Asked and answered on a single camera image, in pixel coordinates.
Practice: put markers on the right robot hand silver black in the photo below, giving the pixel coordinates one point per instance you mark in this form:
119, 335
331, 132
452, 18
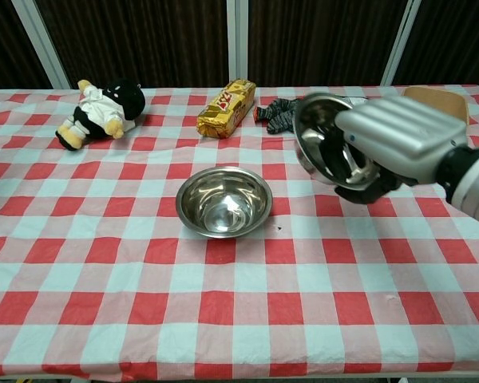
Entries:
403, 131

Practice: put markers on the stainless steel bowl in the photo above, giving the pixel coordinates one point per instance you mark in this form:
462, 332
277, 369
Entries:
315, 119
223, 199

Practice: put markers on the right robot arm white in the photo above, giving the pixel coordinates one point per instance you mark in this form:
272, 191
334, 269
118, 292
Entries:
475, 183

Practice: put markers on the brown paper box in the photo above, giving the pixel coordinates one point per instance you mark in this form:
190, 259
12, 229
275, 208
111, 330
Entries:
435, 95

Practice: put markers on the green snack bag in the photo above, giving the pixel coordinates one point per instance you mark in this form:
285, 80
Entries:
355, 100

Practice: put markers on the grey knitted glove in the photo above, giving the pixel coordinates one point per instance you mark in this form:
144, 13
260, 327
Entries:
279, 113

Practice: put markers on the golden biscuit pack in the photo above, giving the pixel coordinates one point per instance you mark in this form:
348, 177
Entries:
223, 111

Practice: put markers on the red white checkered tablecloth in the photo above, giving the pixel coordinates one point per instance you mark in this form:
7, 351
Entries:
263, 299

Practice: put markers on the plush doll black head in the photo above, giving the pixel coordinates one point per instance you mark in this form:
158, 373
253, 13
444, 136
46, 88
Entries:
96, 111

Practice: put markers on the white partition frame post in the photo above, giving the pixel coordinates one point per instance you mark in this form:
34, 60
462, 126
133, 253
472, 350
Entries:
401, 40
237, 40
44, 48

